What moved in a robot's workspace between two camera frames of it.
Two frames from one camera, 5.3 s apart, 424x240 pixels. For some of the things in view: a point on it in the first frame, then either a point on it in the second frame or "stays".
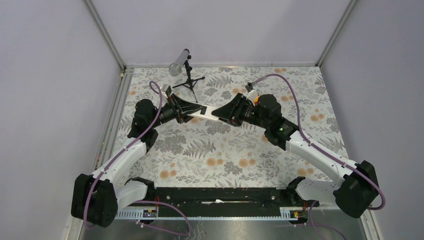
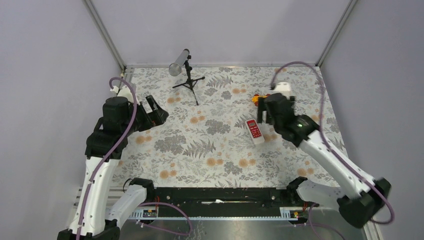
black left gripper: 181,108 -> 158,116
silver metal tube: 175,68 stays
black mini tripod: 190,82 stays
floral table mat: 212,149 stays
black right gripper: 233,108 -> 261,107
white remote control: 205,112 -> 255,131
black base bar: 227,198 stays
